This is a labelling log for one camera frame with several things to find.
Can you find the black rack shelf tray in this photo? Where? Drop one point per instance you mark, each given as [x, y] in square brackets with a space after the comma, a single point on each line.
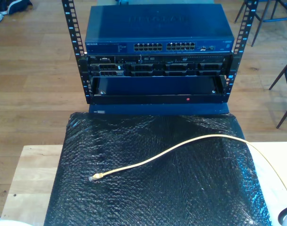
[157, 99]

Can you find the dark sneaker white sole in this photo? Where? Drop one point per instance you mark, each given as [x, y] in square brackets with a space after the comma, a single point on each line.
[23, 5]
[3, 5]

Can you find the black rack frame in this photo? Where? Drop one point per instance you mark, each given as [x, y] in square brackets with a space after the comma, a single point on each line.
[82, 68]

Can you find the dark metal chair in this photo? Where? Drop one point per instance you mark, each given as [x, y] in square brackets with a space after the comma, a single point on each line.
[239, 13]
[281, 73]

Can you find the black rack server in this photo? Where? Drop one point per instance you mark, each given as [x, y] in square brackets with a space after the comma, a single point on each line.
[176, 68]

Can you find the black bubble wrap mat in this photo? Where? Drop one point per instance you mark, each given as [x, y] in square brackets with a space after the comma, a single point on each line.
[157, 193]

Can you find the blue network switch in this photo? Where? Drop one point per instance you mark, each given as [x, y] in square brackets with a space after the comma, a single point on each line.
[157, 28]

